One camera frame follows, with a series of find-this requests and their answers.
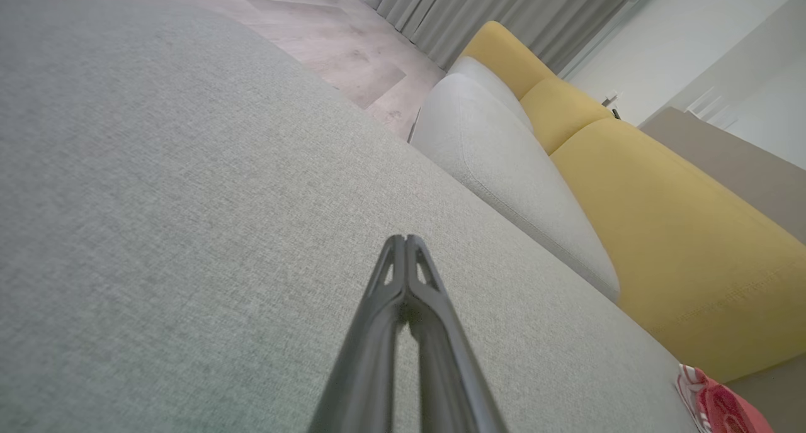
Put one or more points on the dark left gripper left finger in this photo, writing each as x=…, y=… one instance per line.
x=365, y=370

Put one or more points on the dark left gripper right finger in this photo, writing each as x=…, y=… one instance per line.
x=450, y=376

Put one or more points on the red basketball shorts white stripe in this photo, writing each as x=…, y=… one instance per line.
x=724, y=408

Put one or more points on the grey sofa back cushion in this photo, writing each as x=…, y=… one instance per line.
x=497, y=168
x=491, y=80

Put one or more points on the grey sofa seat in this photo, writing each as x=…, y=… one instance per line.
x=189, y=231

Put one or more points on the large yellow sofa cushion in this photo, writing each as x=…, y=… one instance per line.
x=680, y=244

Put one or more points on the small yellow sofa cushion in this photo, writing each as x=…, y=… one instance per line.
x=504, y=52
x=560, y=109

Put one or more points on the grey pleated curtain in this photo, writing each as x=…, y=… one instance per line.
x=491, y=11

